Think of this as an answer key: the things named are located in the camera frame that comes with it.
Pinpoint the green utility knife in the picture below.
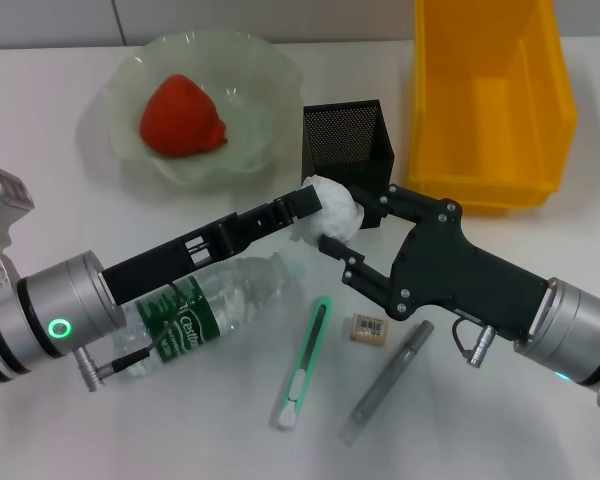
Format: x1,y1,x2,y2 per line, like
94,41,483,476
272,295,334,432

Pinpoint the white paper ball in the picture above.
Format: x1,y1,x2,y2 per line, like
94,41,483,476
289,174,366,246

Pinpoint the pale green glass fruit plate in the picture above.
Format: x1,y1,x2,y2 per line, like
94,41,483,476
79,30,306,189

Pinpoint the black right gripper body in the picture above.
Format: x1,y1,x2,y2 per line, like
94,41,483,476
386,197,551,342

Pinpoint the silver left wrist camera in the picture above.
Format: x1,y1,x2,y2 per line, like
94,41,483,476
0,167,35,296

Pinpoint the yellow plastic bin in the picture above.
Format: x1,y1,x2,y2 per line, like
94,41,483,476
405,0,579,217

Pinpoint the clear green-label water bottle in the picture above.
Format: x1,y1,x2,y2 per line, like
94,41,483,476
110,252,301,381

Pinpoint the grey marker pen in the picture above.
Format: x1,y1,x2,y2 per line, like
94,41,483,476
337,319,435,446

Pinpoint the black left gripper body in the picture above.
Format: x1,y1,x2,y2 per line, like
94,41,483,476
101,209,247,306

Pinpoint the red plush fruit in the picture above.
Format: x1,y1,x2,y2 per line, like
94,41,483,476
139,73,230,159

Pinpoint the right gripper cable with plug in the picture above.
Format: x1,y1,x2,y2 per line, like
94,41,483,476
451,315,497,370

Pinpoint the black mesh pen holder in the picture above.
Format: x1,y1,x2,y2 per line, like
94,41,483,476
299,98,396,231

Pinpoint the beige eraser with barcode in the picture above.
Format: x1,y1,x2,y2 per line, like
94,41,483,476
348,313,390,345

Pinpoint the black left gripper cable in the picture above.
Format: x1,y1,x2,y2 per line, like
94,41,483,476
76,279,186,392

